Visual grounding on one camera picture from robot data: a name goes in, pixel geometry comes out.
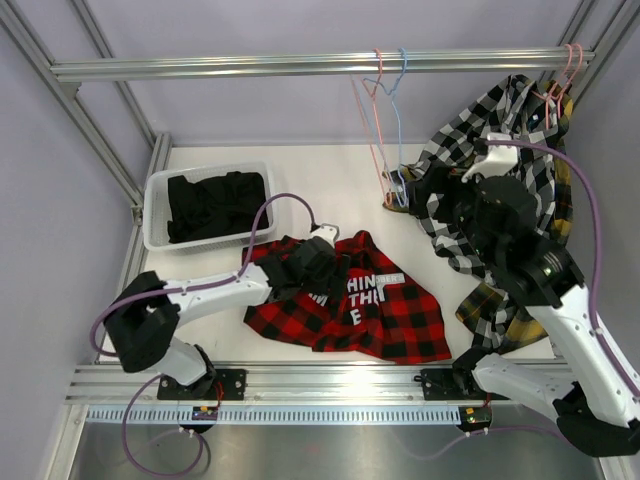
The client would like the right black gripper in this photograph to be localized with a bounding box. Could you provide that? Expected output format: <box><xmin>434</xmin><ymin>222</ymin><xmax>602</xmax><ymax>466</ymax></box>
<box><xmin>406</xmin><ymin>161</ymin><xmax>497</xmax><ymax>264</ymax></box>

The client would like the light blue wire hanger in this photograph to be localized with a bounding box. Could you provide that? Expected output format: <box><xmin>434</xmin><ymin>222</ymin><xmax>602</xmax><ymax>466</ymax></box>
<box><xmin>361</xmin><ymin>48</ymin><xmax>409</xmax><ymax>211</ymax></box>

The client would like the red black plaid shirt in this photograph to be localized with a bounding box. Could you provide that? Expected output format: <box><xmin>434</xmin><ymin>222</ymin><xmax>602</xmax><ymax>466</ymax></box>
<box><xmin>243</xmin><ymin>230</ymin><xmax>452</xmax><ymax>365</ymax></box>

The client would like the black polo shirt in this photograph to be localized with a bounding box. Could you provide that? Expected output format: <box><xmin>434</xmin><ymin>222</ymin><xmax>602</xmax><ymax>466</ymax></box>
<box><xmin>167</xmin><ymin>171</ymin><xmax>266</xmax><ymax>244</ymax></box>

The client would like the white plastic basket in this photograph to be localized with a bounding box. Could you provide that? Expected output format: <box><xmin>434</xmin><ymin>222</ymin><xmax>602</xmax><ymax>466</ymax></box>
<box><xmin>142</xmin><ymin>161</ymin><xmax>276</xmax><ymax>254</ymax></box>

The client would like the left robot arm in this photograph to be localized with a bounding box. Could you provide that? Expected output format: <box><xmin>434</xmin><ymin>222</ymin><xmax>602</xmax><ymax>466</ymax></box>
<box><xmin>100</xmin><ymin>236</ymin><xmax>350</xmax><ymax>400</ymax></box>

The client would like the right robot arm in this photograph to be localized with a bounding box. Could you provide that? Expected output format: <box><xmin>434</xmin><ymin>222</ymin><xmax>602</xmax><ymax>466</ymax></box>
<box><xmin>408</xmin><ymin>165</ymin><xmax>639</xmax><ymax>458</ymax></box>

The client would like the grey white plaid shirt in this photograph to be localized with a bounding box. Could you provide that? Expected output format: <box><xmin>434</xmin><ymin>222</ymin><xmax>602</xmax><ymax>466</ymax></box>
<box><xmin>399</xmin><ymin>73</ymin><xmax>571</xmax><ymax>351</ymax></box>

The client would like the yellow plaid shirt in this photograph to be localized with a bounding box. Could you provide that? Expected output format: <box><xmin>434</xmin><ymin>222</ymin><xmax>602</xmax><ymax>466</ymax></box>
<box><xmin>382</xmin><ymin>79</ymin><xmax>576</xmax><ymax>354</ymax></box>

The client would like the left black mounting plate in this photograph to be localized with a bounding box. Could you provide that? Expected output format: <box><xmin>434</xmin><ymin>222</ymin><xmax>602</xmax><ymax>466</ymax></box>
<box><xmin>157</xmin><ymin>368</ymin><xmax>247</xmax><ymax>401</ymax></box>

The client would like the black mounting plate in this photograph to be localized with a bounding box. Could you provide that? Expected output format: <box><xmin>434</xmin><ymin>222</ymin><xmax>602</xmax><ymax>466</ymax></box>
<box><xmin>413</xmin><ymin>367</ymin><xmax>492</xmax><ymax>401</ymax></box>
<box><xmin>157</xmin><ymin>368</ymin><xmax>247</xmax><ymax>401</ymax></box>

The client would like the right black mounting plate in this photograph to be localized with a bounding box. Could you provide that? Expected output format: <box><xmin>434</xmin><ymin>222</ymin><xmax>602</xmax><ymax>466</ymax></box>
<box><xmin>413</xmin><ymin>367</ymin><xmax>492</xmax><ymax>401</ymax></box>

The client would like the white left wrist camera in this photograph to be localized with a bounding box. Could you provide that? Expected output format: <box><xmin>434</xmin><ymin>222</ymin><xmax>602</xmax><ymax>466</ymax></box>
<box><xmin>310</xmin><ymin>223</ymin><xmax>340</xmax><ymax>247</ymax></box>

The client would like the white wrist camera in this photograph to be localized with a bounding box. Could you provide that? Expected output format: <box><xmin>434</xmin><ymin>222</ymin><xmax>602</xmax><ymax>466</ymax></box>
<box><xmin>310</xmin><ymin>223</ymin><xmax>340</xmax><ymax>247</ymax></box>
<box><xmin>461</xmin><ymin>133</ymin><xmax>518</xmax><ymax>183</ymax></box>

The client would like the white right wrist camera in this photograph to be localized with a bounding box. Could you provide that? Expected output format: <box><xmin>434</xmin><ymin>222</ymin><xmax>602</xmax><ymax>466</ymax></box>
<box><xmin>461</xmin><ymin>133</ymin><xmax>518</xmax><ymax>183</ymax></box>

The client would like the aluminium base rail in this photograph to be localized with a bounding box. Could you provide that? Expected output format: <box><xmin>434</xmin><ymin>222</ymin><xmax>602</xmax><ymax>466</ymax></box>
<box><xmin>63</xmin><ymin>362</ymin><xmax>483</xmax><ymax>406</ymax></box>

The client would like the aluminium hanging rail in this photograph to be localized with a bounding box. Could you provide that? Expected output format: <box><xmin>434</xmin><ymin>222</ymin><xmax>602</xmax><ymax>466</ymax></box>
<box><xmin>50</xmin><ymin>47</ymin><xmax>595</xmax><ymax>83</ymax></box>

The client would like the white slotted cable duct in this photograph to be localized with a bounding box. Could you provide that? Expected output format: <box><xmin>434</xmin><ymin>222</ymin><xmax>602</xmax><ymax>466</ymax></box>
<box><xmin>86</xmin><ymin>405</ymin><xmax>462</xmax><ymax>426</ymax></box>

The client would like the left aluminium frame post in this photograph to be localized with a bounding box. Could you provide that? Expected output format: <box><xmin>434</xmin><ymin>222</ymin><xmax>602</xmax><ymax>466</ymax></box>
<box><xmin>1</xmin><ymin>1</ymin><xmax>173</xmax><ymax>210</ymax></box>

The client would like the aluminium frame post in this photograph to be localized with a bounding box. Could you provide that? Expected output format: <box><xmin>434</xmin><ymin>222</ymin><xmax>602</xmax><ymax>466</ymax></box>
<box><xmin>558</xmin><ymin>0</ymin><xmax>639</xmax><ymax>107</ymax></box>
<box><xmin>1</xmin><ymin>1</ymin><xmax>173</xmax><ymax>210</ymax></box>

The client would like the right aluminium frame post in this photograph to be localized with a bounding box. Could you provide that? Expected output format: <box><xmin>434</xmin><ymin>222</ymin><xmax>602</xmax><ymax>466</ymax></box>
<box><xmin>558</xmin><ymin>0</ymin><xmax>639</xmax><ymax>107</ymax></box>

